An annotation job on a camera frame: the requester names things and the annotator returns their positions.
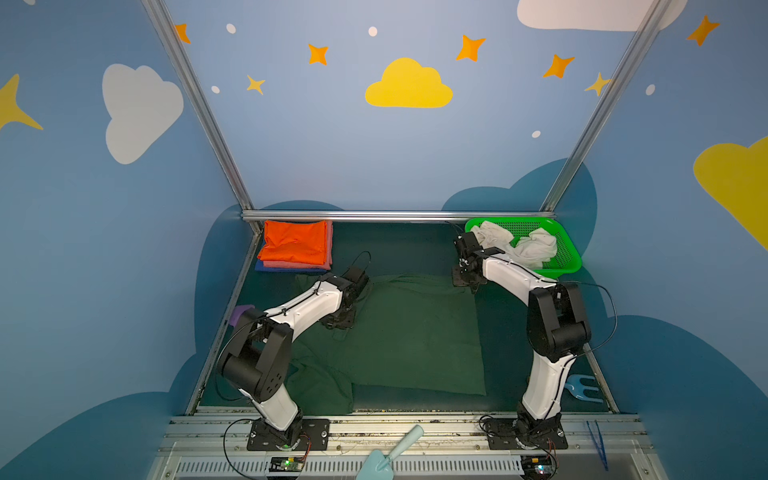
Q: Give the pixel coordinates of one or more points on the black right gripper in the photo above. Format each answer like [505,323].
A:
[465,276]

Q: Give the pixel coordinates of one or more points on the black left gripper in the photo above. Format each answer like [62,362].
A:
[339,318]

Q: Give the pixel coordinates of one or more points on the dark green t shirt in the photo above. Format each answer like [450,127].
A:
[410,331]

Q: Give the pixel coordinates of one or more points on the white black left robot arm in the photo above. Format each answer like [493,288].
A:
[256,358]

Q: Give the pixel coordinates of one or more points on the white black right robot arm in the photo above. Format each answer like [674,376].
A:
[557,329]

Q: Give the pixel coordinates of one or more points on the pink folded t shirt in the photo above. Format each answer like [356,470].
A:
[329,252]

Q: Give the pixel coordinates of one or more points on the white t shirt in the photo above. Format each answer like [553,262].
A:
[531,251]

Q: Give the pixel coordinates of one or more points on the green plastic basket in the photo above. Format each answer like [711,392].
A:
[566,259]

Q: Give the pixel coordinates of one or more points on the blue folded t shirt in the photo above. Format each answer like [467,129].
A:
[284,267]

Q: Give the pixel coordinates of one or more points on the purple toy shovel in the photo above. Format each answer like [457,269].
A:
[237,312]

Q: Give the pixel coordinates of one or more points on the teal toy trowel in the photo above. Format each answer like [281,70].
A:
[378,466]

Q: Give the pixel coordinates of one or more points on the left green circuit board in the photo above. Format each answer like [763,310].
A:
[286,465]

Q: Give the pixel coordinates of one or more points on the green circuit board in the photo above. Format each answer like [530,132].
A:
[537,468]
[286,465]

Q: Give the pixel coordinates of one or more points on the right green circuit board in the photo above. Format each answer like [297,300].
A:
[537,468]

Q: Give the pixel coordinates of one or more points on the aluminium back frame rail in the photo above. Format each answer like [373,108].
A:
[379,216]

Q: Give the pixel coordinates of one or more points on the aluminium left floor rail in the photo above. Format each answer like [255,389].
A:
[211,357]

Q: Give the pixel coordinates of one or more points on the aluminium floor rail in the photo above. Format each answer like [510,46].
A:
[211,357]
[602,315]

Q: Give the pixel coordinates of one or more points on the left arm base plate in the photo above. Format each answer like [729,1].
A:
[302,434]

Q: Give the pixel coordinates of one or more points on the wooden handled blue tool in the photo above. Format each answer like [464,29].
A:
[584,388]

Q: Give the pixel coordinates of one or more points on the aluminium left frame post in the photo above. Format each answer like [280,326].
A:
[161,20]

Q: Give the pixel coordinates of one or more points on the aluminium frame post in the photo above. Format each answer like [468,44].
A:
[640,44]
[161,20]

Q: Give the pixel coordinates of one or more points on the aluminium right frame post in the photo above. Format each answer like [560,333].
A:
[640,44]

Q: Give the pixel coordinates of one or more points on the aluminium right floor rail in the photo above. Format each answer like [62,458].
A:
[602,315]

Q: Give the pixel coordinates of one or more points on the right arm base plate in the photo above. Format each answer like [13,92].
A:
[524,433]

